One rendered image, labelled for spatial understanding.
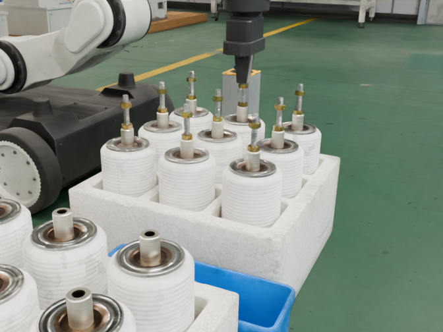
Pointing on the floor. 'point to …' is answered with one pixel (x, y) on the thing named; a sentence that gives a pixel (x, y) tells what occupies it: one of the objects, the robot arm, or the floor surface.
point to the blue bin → (249, 296)
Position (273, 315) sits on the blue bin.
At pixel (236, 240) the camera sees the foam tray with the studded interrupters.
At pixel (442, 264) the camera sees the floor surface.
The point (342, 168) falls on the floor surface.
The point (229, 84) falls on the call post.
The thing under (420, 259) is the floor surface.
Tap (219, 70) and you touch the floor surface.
